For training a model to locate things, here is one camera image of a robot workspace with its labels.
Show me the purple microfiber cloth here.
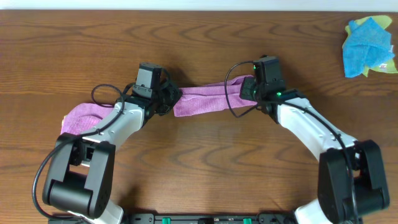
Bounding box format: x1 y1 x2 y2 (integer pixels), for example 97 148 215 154
174 75 256 117

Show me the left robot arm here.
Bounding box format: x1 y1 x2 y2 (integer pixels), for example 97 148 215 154
32 63 182 223

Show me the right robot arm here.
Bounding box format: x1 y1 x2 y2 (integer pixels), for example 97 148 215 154
240 57 390 223

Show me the folded purple cloth stack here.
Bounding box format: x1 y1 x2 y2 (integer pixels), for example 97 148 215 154
60 103 113 134

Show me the blue microfiber cloth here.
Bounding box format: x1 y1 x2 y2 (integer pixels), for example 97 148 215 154
342 17 396 78

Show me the right black camera cable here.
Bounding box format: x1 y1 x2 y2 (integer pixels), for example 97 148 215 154
223 60 358 224

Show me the black camera cable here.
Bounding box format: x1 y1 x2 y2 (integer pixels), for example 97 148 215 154
32 83 137 221
223 60 358 224

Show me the left black camera cable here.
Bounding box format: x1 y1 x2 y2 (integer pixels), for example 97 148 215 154
32 83 137 221

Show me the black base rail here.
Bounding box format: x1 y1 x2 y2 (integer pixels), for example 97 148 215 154
47 210 298 224

